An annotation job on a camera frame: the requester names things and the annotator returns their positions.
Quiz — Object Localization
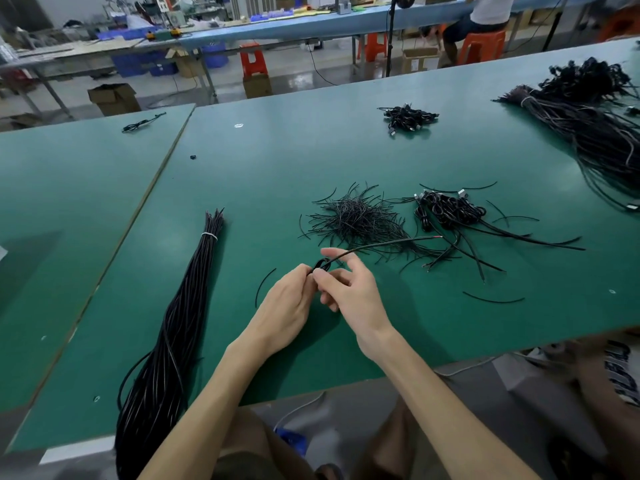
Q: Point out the person's brown shorts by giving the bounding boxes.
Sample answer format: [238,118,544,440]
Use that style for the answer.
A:
[210,407,316,480]

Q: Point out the red plastic stool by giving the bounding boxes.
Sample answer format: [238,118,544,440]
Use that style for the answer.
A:
[239,41,269,79]

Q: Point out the orange plastic stool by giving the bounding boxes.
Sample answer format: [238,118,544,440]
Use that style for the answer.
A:
[458,31,507,66]
[364,33,389,64]
[600,9,640,42]

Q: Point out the person's right hand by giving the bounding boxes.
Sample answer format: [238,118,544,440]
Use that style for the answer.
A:
[310,247,401,366]

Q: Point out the long black cable bundle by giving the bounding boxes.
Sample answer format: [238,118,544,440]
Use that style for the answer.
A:
[115,209,227,480]

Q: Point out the large heap of black cables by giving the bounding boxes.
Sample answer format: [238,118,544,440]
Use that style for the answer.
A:
[497,57,640,213]

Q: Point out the open cardboard box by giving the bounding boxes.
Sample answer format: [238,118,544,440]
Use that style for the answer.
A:
[87,83,141,117]

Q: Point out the pile of black wire ties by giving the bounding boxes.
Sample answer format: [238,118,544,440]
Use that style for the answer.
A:
[298,183,441,271]

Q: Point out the small cardboard box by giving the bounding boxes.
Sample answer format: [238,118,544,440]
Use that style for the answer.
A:
[243,73,273,99]

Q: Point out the small pile of knotted cables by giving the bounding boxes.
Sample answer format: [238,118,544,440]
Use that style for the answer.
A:
[379,103,440,137]

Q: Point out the person's left hand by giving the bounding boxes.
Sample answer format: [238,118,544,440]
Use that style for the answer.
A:
[235,263,319,363]

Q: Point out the blue plastic item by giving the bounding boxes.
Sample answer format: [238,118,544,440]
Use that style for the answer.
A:
[275,427,309,458]

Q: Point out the person's left forearm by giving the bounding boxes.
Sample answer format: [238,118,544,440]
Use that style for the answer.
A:
[140,339,271,480]

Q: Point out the small cable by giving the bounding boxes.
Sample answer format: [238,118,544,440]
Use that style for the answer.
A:
[121,111,168,134]

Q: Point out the person's right forearm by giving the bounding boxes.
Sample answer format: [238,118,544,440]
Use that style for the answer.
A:
[370,335,541,480]

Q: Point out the black tripod stand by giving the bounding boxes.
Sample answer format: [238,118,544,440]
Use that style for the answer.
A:
[542,0,573,53]

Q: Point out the black fan on stand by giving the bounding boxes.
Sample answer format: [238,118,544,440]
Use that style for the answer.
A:
[385,0,418,78]

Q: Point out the person's right leg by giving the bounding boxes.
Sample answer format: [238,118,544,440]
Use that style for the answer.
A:
[560,337,640,480]

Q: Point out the long blue workbench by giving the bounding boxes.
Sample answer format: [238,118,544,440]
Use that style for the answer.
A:
[130,0,640,46]

